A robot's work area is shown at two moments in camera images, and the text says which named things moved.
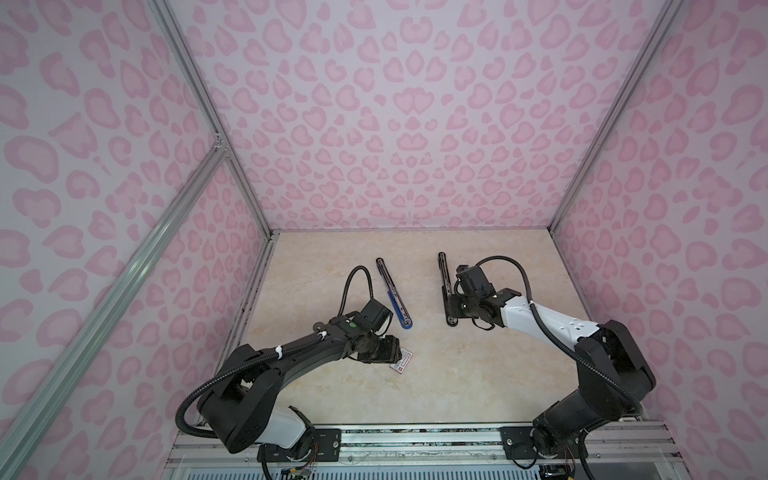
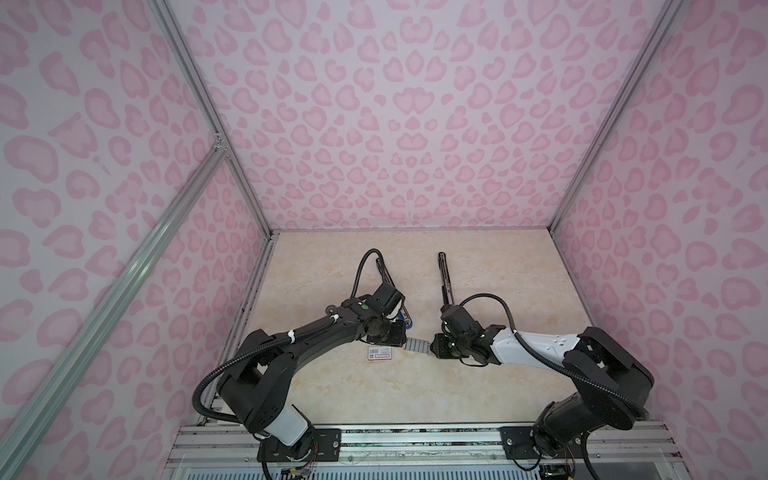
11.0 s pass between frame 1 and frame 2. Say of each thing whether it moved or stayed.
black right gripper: moved
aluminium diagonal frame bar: stayed
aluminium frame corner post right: stayed
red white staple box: moved
